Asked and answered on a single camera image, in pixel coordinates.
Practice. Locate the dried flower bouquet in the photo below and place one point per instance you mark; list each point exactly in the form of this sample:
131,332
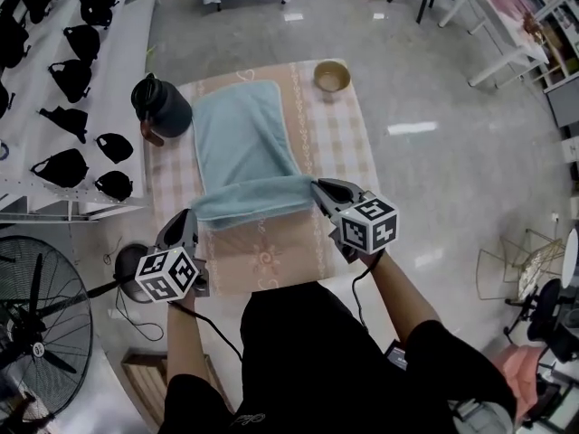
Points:
534,25

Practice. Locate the person's black shirt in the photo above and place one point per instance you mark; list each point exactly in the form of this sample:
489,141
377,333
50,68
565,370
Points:
307,355

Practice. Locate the person's left forearm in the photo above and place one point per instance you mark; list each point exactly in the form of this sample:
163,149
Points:
183,342

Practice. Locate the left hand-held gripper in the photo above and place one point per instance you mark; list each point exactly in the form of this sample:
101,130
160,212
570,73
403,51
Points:
165,274

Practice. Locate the white metal shelf rack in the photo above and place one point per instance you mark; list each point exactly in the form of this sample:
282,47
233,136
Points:
126,52

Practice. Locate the light blue towel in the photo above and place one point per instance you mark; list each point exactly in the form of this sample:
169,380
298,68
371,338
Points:
235,138

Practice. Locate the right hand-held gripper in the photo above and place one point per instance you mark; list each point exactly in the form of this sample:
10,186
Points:
368,226

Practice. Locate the row of black bags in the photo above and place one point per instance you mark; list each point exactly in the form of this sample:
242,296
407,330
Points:
72,79

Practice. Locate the white drawer cabinet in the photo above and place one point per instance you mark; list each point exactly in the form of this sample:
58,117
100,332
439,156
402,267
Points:
572,149

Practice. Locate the black office chair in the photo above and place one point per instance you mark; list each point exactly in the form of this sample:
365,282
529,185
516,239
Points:
549,305

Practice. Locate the round white side table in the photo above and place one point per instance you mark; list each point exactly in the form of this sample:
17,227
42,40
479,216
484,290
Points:
572,256

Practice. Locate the wooden bowl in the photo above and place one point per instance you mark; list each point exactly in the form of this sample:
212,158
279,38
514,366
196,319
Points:
332,77

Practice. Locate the wooden crate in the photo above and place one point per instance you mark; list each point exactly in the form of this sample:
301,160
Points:
145,378

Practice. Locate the grey refrigerator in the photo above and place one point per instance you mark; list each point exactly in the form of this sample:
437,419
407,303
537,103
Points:
563,102

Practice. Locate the black standing fan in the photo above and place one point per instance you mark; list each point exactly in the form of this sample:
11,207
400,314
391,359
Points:
38,348

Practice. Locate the person's right forearm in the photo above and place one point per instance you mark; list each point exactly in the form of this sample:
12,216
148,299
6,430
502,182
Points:
402,296

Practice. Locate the black screen device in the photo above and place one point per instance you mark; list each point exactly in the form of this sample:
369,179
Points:
398,357

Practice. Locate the pink cloth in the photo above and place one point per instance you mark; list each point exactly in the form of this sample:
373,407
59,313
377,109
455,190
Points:
520,378

